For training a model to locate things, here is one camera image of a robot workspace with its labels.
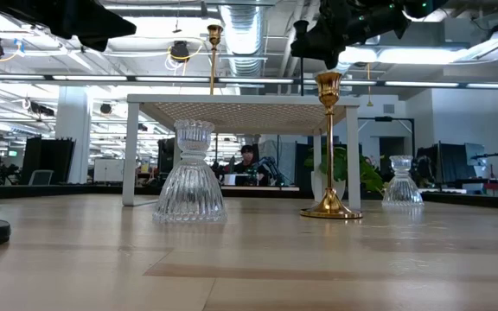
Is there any white plant pot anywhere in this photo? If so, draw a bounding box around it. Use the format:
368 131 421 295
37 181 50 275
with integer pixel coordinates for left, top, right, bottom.
321 172 348 200

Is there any tall gold candlestick holder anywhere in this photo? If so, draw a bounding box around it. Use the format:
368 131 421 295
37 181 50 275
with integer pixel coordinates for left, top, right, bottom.
207 23 225 97

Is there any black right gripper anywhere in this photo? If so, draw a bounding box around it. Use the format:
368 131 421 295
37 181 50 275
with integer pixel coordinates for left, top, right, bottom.
290 0 410 70

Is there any grey office chair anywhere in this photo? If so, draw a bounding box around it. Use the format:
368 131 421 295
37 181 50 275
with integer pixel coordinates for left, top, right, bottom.
28 168 55 187

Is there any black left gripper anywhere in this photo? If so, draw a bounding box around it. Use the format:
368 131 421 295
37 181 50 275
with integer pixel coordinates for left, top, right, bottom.
28 0 137 52

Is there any green artificial plant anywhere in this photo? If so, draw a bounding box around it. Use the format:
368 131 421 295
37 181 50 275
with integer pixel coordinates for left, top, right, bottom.
303 144 386 195

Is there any white cabinet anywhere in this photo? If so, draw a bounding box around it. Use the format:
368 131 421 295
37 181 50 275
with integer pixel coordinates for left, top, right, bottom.
93 157 125 183

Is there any short gold candlestick holder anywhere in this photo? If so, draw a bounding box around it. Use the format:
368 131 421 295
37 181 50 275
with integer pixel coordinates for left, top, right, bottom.
299 71 364 220

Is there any clear glass candle holder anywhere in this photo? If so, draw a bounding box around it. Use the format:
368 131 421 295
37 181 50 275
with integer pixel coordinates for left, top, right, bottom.
152 119 228 225
380 155 425 207

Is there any white perforated metal shelf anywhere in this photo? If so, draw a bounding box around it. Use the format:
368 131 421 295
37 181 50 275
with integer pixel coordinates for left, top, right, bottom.
121 93 361 212

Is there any black partition panel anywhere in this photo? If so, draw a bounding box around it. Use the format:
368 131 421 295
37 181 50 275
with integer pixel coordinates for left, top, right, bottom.
21 136 76 186
416 142 488 189

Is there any silver ventilation duct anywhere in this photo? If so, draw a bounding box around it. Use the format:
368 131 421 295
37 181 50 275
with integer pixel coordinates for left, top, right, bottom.
217 0 276 79

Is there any tall black candlestick holder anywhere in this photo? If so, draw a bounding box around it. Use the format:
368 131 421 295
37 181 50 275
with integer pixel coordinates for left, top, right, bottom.
293 19 310 97

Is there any person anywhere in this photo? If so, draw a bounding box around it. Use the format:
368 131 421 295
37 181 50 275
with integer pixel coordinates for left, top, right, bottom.
231 144 271 187

